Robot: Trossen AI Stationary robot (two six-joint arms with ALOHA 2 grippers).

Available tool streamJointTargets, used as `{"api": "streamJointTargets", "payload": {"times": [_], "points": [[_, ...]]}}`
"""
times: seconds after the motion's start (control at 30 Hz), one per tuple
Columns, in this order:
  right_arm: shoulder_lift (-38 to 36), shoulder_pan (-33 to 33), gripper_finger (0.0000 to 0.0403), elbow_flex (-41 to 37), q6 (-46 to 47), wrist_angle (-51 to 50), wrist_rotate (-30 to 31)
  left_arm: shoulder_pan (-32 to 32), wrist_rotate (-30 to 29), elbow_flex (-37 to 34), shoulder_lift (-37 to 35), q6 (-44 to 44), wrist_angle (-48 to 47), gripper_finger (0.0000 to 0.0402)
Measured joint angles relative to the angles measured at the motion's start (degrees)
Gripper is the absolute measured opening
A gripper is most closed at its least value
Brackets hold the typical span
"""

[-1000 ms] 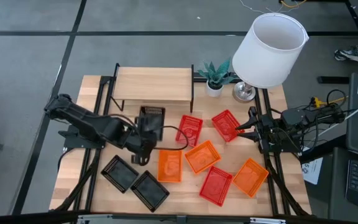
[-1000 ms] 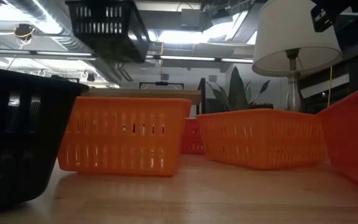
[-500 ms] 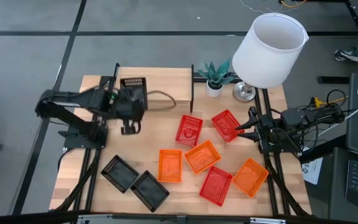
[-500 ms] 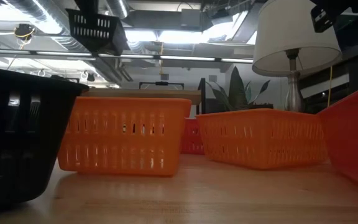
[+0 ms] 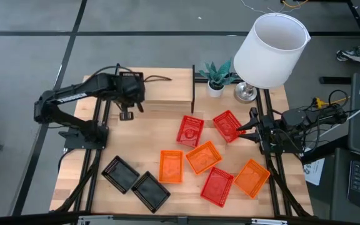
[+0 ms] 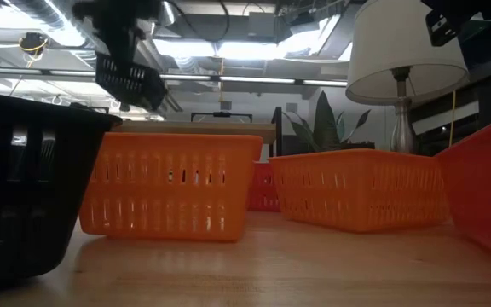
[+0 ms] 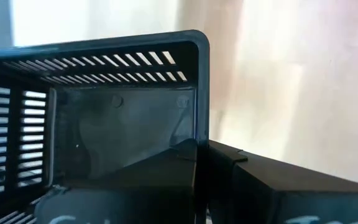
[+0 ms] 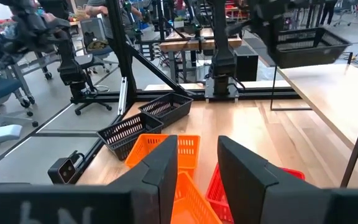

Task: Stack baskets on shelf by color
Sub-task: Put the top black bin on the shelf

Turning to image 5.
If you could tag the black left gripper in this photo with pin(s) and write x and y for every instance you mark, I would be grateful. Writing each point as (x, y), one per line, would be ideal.
(130, 89)

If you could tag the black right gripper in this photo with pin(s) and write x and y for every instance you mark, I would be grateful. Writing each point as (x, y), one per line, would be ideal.
(269, 129)

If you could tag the red plastic basket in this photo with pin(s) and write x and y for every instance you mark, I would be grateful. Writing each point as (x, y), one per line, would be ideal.
(217, 187)
(190, 131)
(228, 125)

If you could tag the orange plastic basket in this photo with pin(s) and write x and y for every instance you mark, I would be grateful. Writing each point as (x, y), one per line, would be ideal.
(203, 157)
(171, 166)
(251, 178)

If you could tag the black plastic basket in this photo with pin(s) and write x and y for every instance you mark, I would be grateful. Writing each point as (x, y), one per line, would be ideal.
(120, 174)
(150, 192)

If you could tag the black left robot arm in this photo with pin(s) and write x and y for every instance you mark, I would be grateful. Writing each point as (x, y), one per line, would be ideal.
(70, 97)

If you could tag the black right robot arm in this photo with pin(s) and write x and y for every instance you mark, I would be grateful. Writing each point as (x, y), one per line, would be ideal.
(317, 120)

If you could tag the potted plant in white pot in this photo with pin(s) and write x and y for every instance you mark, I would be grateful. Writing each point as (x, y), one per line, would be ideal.
(216, 78)

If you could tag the table lamp with white shade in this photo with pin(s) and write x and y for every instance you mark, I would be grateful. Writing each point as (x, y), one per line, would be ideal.
(270, 59)

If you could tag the white paper sheet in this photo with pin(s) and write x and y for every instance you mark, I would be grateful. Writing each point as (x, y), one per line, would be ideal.
(314, 171)

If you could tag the person's shoe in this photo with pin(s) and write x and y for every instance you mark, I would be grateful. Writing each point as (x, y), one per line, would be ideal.
(352, 54)

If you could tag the black frame bar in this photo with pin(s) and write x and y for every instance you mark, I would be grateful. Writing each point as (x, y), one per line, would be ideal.
(42, 218)

